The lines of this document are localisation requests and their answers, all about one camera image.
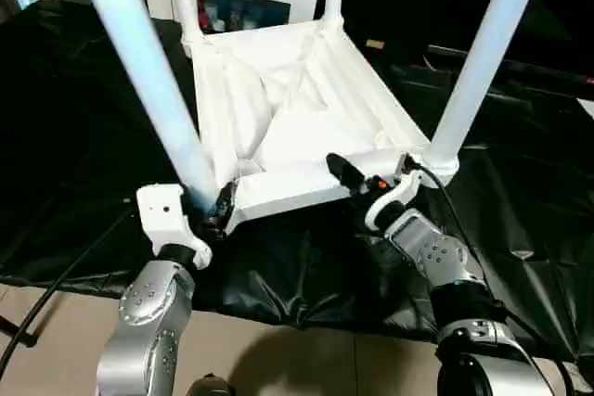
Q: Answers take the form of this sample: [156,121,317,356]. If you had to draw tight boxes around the red bottle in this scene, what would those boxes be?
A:
[200,3,216,33]

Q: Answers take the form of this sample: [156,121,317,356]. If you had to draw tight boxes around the black robot left foot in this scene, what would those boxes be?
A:
[186,375,237,396]

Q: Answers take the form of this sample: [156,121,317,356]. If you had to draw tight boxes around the black folding stand legs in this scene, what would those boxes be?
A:
[0,316,40,349]

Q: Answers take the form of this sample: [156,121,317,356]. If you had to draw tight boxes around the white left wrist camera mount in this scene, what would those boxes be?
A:
[136,183,214,273]

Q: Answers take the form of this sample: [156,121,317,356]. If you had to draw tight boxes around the black plastic mat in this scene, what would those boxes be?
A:
[0,0,594,364]

